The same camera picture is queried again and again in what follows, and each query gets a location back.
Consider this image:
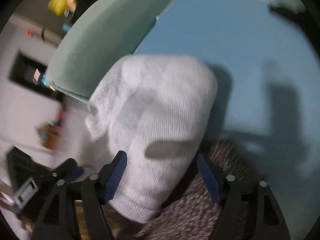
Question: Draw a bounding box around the cardboard box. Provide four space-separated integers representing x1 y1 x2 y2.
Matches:
36 121 62 151

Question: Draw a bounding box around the grey knitted sweater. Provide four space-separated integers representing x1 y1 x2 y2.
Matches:
85 54 217 224

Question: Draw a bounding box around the dark window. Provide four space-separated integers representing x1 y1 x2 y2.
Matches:
9 51 63 102

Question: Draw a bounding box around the green sofa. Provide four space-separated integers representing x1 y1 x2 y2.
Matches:
45 0 304 101

